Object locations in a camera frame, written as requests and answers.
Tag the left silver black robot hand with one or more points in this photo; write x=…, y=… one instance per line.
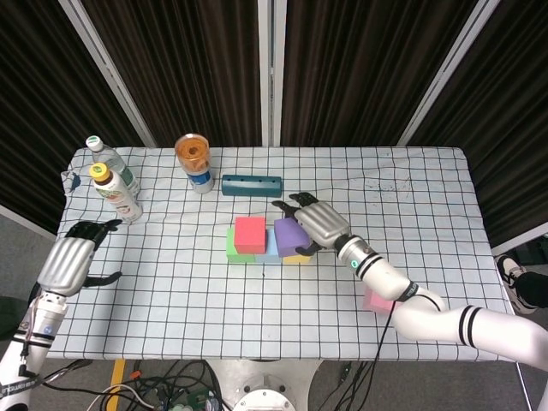
x=64, y=265

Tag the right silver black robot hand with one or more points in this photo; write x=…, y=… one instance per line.
x=323, y=224

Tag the purple foam cube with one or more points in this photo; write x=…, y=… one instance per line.
x=289, y=240

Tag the yellow foam cube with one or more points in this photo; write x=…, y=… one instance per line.
x=295, y=260

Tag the light blue foam cube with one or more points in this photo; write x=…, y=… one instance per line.
x=272, y=250

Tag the red foam cube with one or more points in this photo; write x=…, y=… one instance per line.
x=250, y=235

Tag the green foam cube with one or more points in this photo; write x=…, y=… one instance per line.
x=233, y=252

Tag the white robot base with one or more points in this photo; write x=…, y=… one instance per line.
x=263, y=381

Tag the pink foam cube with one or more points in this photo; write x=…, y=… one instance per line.
x=377, y=304

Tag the teal rectangular holder block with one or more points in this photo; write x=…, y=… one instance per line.
x=250, y=187

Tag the white tea drink bottle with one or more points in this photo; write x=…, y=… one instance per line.
x=115, y=192

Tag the white black checkered tablecloth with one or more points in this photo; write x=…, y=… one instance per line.
x=274, y=308

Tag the clear water bottle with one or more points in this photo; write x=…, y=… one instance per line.
x=122, y=169

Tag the yellow floor tape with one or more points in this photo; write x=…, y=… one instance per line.
x=117, y=372

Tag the blue white drink can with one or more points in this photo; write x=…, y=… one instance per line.
x=201, y=183

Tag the clear jar orange rubber bands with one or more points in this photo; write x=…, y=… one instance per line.
x=192, y=154

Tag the white black sneaker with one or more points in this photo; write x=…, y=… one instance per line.
x=509, y=272

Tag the black trouser leg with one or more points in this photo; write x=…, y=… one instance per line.
x=533, y=293

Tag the white partition foot rail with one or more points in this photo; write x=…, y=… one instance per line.
x=528, y=242
x=25, y=220

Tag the white partition post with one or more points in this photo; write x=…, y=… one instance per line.
x=447, y=70
x=272, y=73
x=107, y=70

